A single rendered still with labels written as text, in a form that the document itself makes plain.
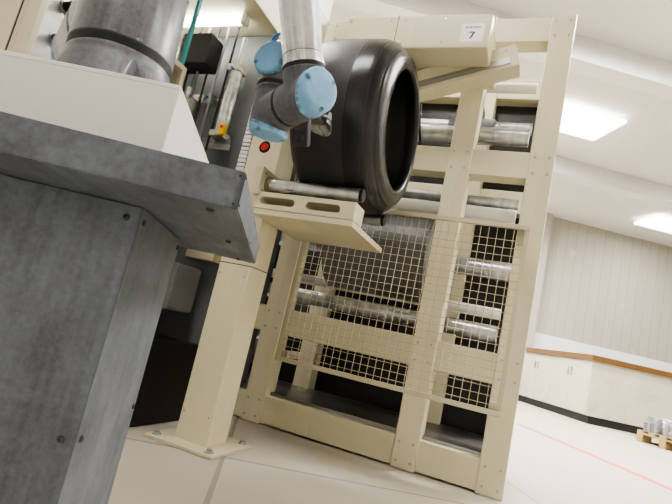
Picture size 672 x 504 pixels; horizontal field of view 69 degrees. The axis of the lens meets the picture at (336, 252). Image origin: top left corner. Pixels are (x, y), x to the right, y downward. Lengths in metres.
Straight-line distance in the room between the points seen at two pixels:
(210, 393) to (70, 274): 1.16
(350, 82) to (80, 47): 0.93
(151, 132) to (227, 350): 1.19
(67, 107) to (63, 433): 0.37
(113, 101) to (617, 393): 7.86
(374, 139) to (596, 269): 9.81
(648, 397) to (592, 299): 3.12
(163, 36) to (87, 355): 0.47
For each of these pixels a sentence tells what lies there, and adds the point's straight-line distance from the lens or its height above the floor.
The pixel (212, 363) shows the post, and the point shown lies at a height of 0.27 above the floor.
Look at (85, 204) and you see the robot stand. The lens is 0.67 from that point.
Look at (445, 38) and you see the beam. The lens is 2.16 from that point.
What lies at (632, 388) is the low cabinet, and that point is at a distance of 8.29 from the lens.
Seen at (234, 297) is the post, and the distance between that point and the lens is 1.74.
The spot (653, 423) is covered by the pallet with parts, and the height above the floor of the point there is 0.24.
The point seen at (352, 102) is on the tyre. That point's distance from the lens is 1.54.
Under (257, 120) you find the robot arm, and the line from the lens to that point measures 1.13.
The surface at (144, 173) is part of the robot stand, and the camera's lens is 0.52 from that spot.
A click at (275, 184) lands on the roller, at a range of 1.68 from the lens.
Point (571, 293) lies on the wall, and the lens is 10.80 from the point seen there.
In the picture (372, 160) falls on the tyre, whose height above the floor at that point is 1.00.
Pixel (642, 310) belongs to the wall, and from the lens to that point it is 11.67.
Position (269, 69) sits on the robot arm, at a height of 0.99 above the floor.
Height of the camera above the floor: 0.46
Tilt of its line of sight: 9 degrees up
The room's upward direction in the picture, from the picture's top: 13 degrees clockwise
